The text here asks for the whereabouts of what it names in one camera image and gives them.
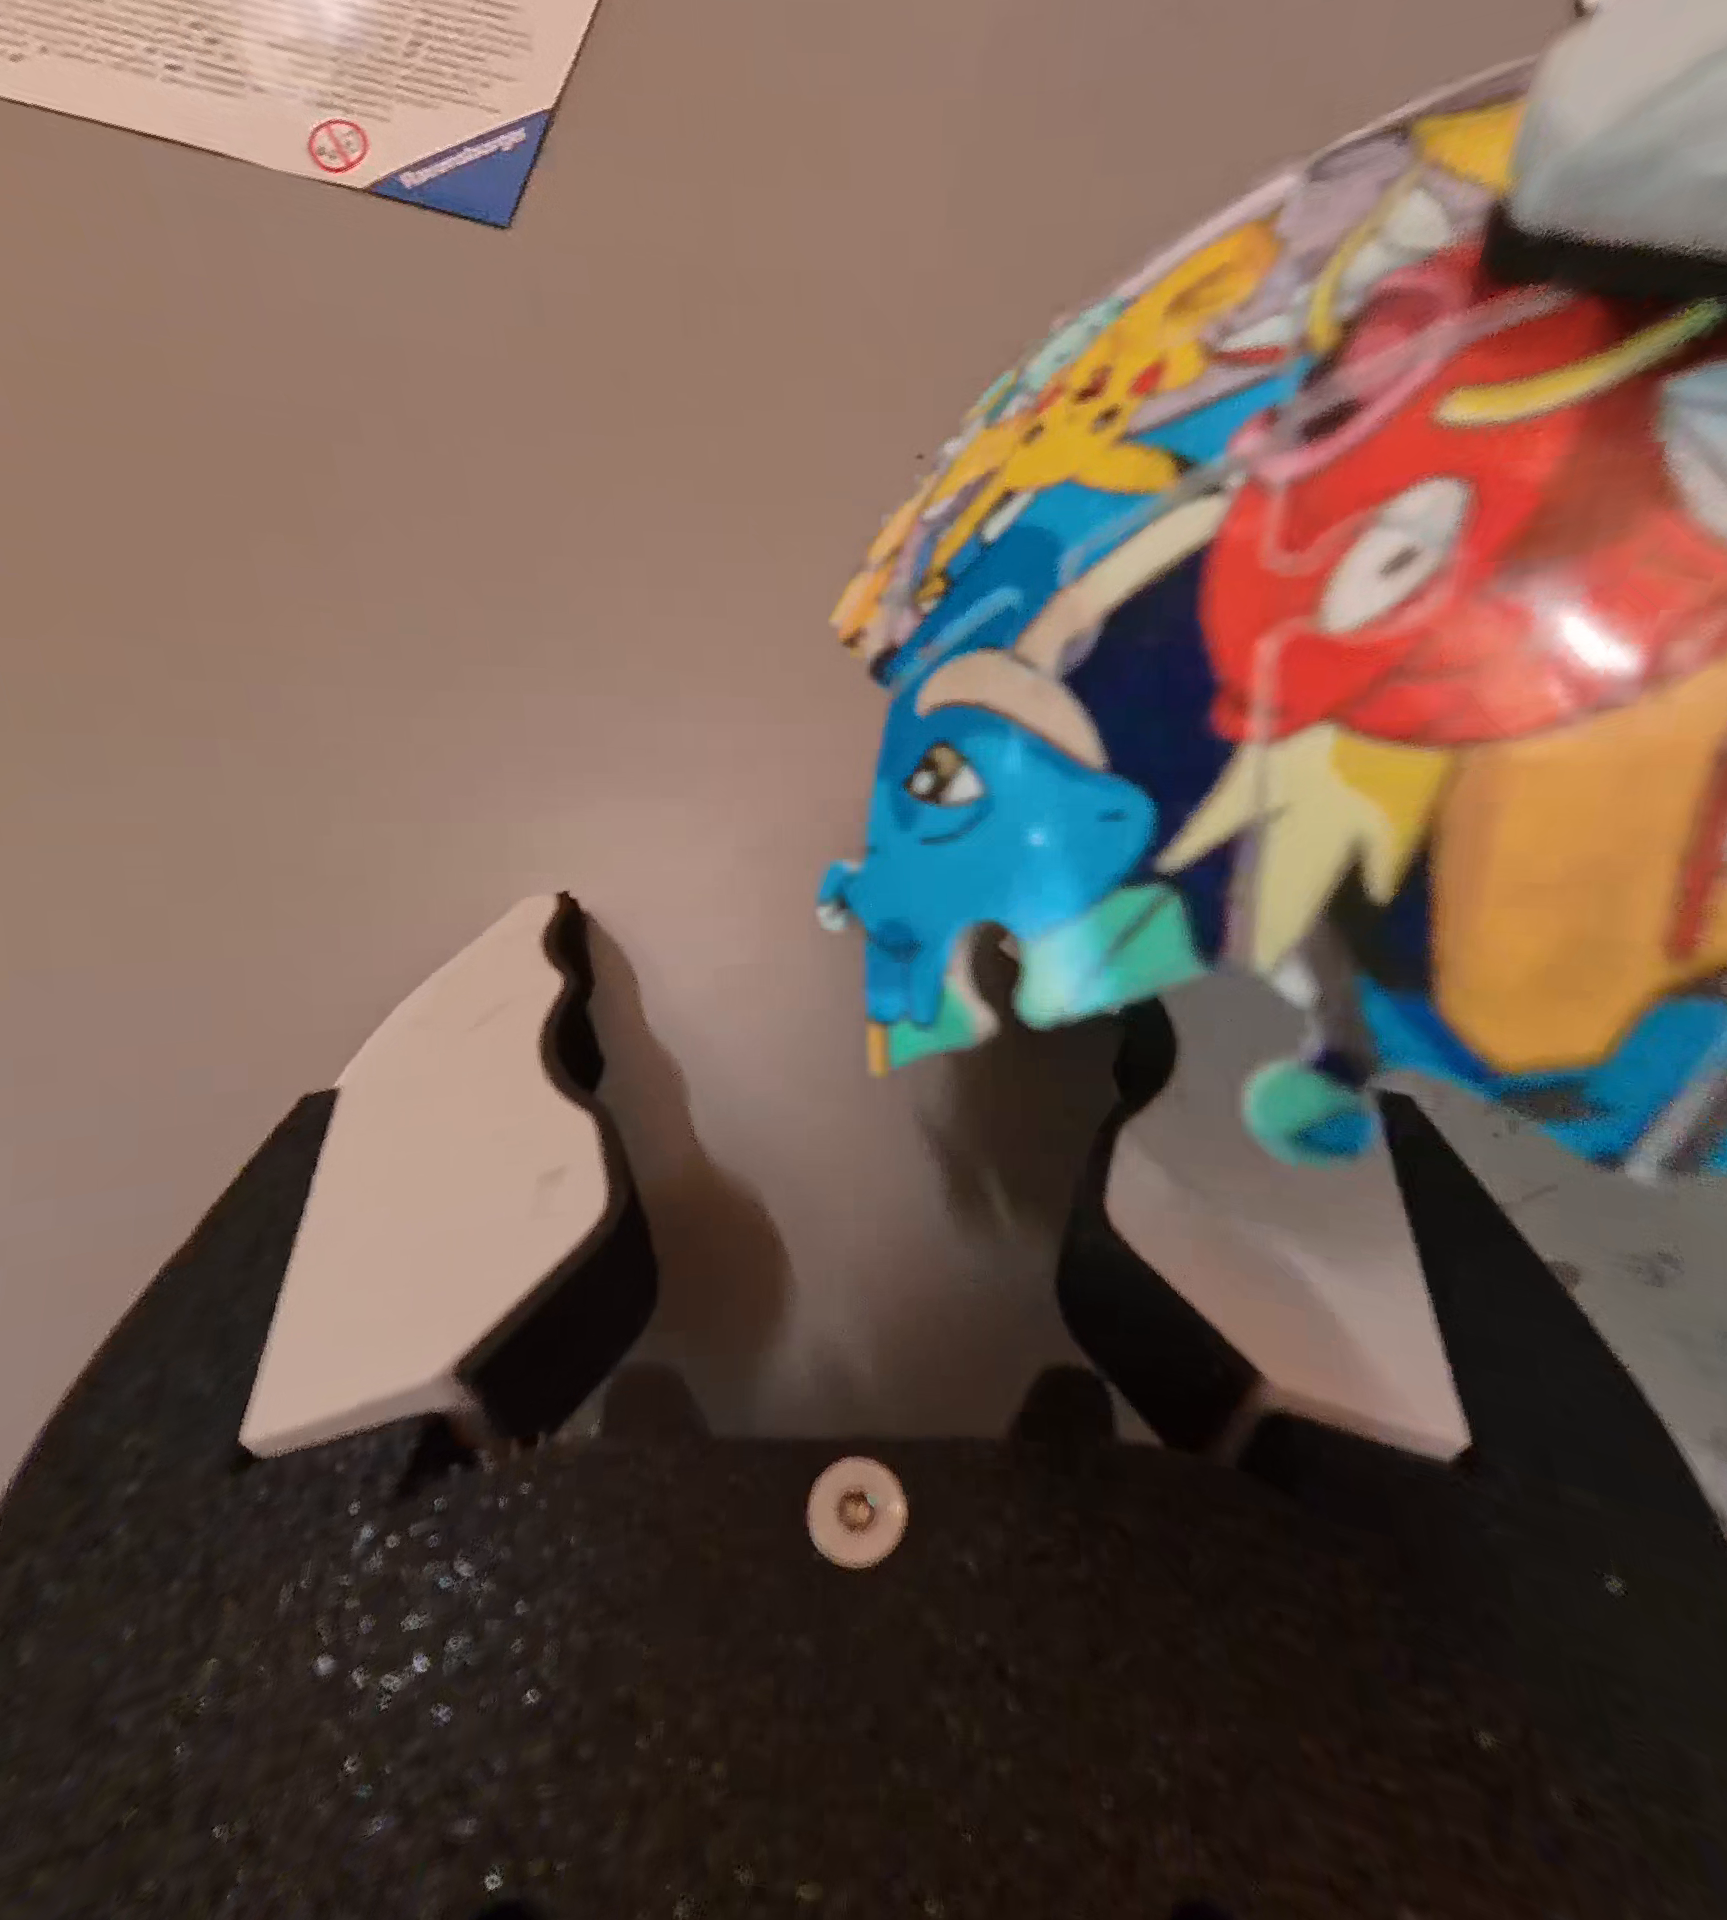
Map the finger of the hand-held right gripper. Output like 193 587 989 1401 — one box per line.
1485 0 1727 312

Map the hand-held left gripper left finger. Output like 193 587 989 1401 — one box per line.
239 893 655 1460

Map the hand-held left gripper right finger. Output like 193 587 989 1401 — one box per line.
1055 996 1473 1464

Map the colourful puzzle ball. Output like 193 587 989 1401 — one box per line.
817 60 1727 1562

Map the puzzle instruction leaflet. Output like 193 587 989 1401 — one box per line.
0 0 601 230

